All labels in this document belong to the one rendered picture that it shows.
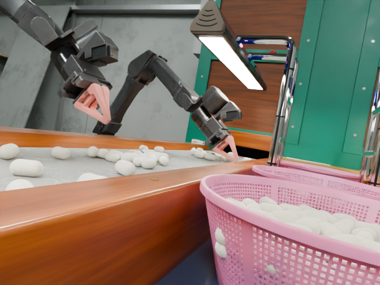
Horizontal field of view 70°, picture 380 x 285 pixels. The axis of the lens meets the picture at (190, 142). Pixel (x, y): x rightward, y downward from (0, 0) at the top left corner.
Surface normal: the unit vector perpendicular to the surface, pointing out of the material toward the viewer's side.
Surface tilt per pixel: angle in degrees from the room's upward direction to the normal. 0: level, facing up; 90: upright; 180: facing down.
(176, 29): 90
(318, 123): 90
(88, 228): 90
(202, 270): 0
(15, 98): 76
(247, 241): 108
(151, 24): 90
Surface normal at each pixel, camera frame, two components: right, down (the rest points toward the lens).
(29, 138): 0.75, -0.58
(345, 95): -0.41, -0.04
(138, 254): 0.90, 0.17
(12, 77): -0.30, -0.25
